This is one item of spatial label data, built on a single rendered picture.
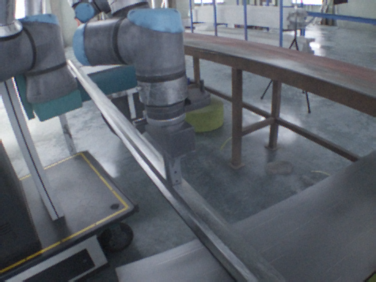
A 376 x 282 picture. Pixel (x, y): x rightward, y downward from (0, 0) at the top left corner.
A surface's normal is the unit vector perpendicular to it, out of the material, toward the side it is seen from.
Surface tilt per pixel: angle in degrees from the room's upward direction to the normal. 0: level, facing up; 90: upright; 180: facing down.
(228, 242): 0
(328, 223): 0
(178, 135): 90
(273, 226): 0
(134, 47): 98
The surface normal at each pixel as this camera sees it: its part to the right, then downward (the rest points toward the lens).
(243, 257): -0.07, -0.86
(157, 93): -0.13, 0.50
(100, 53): -0.32, 0.68
